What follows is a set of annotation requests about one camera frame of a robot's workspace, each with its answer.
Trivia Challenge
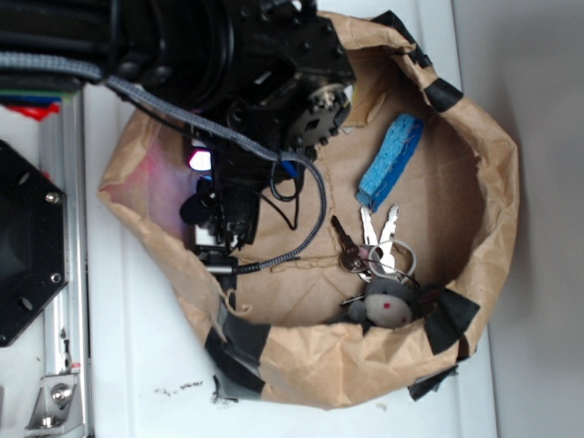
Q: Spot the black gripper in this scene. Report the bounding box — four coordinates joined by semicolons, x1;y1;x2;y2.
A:
181;77;354;276

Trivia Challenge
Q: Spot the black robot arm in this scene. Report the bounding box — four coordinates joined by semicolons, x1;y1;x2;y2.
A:
1;1;355;257

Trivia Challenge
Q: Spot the brass key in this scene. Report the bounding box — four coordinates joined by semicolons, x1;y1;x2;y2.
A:
331;215;364;273

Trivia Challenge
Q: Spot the silver key left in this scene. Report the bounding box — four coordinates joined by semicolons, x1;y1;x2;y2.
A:
360;206;383;256

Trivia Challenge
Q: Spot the silver key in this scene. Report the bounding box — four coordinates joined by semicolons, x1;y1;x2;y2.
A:
360;206;383;256
379;204;399;268

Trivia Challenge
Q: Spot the silver key right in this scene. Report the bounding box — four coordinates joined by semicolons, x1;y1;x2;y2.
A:
379;204;399;268

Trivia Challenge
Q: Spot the blue sponge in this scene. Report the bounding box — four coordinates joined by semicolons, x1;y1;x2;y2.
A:
356;113;425;213

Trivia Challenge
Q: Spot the brown paper bag bin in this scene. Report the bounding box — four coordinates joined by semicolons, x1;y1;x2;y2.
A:
98;14;520;409

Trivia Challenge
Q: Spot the white key ring loop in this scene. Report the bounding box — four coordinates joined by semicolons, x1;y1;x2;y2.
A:
367;240;419;280

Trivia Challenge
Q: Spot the aluminium rail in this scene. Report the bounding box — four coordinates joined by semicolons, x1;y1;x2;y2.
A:
35;91;94;437

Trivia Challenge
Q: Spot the grey plush donkey keychain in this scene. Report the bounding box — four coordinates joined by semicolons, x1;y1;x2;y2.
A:
347;277;438;329

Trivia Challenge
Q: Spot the black hexagonal base plate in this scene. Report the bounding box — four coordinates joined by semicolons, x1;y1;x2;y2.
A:
1;141;67;348

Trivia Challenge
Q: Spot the grey braided cable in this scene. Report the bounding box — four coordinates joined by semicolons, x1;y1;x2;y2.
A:
0;50;329;275

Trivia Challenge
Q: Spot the metal corner bracket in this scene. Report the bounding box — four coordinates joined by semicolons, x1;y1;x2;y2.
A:
25;374;83;437

